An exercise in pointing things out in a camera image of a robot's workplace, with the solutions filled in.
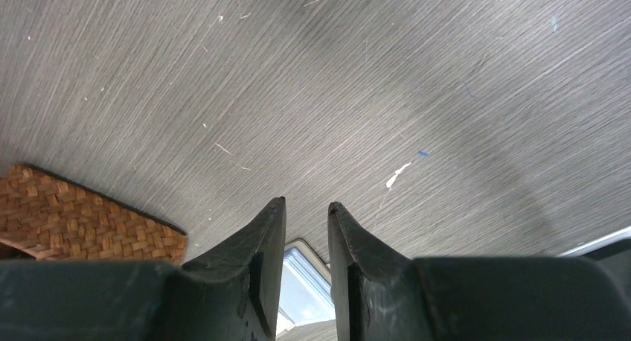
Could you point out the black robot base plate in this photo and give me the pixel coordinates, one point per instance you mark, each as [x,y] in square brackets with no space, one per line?
[611,252]

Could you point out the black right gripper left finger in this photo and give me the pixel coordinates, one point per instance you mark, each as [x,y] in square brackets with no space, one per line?
[230,292]

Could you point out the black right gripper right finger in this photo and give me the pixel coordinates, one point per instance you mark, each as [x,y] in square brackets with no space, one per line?
[379,294]

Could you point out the brown wicker basket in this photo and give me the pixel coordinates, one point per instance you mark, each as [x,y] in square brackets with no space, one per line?
[44,217]

